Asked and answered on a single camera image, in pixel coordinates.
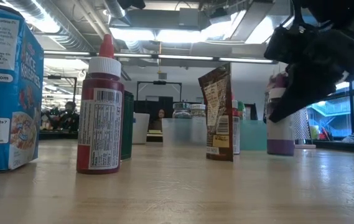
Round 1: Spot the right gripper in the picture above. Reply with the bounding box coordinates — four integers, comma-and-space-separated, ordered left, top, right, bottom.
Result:
268, 28, 354, 124

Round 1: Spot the green Apple Jacks box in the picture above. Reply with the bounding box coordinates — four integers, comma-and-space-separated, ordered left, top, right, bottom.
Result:
237, 100, 246, 121

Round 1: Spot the white-lid spice jar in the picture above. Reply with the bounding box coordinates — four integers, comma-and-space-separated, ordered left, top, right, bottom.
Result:
190, 103, 207, 118

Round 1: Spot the green-lid spice jar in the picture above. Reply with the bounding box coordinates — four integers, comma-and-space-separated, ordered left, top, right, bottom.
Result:
172, 102, 192, 119

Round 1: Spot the teal plastic tray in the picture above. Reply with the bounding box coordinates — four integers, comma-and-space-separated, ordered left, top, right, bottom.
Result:
238, 119, 268, 152

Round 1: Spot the ceiling strip light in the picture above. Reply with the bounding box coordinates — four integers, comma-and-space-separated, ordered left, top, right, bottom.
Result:
157, 54, 214, 61
218, 57, 274, 64
44, 50, 90, 57
113, 52, 152, 58

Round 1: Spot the pink food colouring bottle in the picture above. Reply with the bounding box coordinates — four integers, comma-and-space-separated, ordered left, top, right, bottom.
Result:
231, 99, 241, 156

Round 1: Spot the clear plastic container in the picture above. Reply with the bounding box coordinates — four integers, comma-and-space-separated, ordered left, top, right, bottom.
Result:
161, 117, 208, 147

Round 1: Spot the person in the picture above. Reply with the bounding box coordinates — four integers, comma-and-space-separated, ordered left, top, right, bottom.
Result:
150, 108, 167, 131
58, 100, 80, 131

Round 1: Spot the grey plastic bin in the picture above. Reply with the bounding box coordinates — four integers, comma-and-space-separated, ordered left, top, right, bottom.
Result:
132, 112, 151, 145

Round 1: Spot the dark green small box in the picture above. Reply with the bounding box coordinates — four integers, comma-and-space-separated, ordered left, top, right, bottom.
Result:
120, 90, 135, 161

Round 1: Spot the dark red food colouring bottle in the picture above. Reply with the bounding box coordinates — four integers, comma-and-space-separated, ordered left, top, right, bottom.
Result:
76, 33, 125, 175

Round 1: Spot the blue Rice Krispies box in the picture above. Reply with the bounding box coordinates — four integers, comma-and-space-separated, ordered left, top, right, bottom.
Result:
0, 2, 45, 173

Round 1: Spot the pink-handled box grater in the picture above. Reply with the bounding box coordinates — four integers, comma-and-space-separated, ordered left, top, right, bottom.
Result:
294, 107, 317, 149

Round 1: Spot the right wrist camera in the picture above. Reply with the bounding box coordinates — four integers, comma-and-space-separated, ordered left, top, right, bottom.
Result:
263, 23, 318, 65

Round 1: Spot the black aluminium table frame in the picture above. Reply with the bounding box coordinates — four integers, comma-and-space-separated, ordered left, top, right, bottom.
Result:
312, 139, 354, 154

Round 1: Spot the thin black metal frame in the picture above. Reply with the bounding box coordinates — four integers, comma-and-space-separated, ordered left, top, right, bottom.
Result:
136, 80, 183, 103

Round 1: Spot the silver ventilation duct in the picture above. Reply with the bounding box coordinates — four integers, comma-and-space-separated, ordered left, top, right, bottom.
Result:
5, 0, 96, 52

